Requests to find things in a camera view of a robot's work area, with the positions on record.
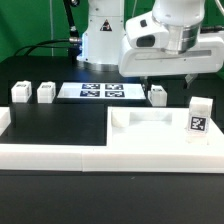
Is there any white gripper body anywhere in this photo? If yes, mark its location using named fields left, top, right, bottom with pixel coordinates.
left=118, top=14, right=224, bottom=77

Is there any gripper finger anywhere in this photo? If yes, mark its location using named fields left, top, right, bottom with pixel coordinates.
left=185, top=74, right=198, bottom=88
left=140, top=77, right=150, bottom=96

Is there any white square table top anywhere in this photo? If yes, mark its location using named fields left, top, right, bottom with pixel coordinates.
left=107, top=107, right=224, bottom=148

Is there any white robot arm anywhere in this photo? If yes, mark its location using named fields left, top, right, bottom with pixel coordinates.
left=77, top=0, right=224, bottom=77

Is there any white base tag plate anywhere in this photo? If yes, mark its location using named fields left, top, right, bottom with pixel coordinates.
left=58, top=82, right=145, bottom=100

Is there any white U-shaped obstacle fence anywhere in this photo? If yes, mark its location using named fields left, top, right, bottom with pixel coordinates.
left=0, top=106, right=224, bottom=174

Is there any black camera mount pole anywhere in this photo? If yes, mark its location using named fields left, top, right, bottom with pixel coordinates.
left=63, top=0, right=81, bottom=64

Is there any black cable bundle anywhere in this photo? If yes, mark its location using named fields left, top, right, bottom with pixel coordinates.
left=13, top=37, right=83, bottom=57

